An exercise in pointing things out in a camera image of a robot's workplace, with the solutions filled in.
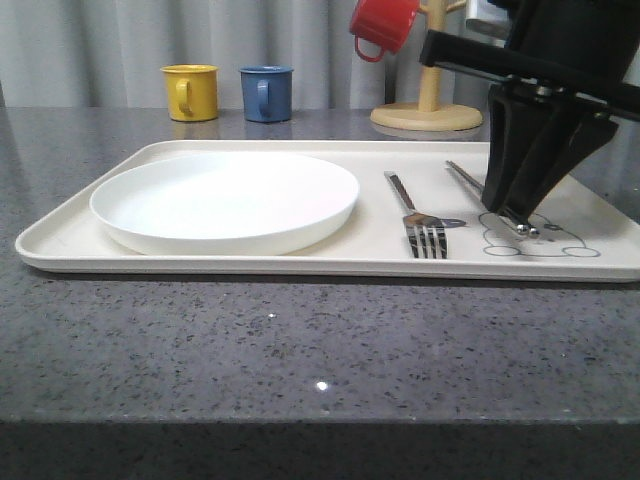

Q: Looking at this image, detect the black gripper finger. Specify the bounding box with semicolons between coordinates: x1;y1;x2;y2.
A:
503;112;618;221
482;84;559;211

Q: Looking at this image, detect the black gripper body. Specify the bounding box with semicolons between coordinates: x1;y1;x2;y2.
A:
420;1;639;120

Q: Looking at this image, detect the stainless steel fork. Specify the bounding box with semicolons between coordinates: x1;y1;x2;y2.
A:
384;171;448;260

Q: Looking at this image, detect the white round plate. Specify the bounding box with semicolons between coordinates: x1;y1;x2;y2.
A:
90;152;360;255

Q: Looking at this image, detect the wooden mug tree stand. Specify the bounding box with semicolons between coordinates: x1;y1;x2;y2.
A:
360;1;483;132

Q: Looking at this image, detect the cream rabbit print tray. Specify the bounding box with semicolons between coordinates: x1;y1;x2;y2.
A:
15;140;639;282

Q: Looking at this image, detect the red enamel mug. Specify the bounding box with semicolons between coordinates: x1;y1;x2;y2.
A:
349;0;421;62

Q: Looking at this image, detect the blue enamel mug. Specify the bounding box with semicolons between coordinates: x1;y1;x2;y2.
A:
239;65;294;123

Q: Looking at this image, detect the yellow enamel mug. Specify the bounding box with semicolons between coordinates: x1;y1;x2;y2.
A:
161;64;218;122

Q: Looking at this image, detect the grey curtain backdrop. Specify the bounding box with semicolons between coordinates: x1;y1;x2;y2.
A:
0;0;640;111

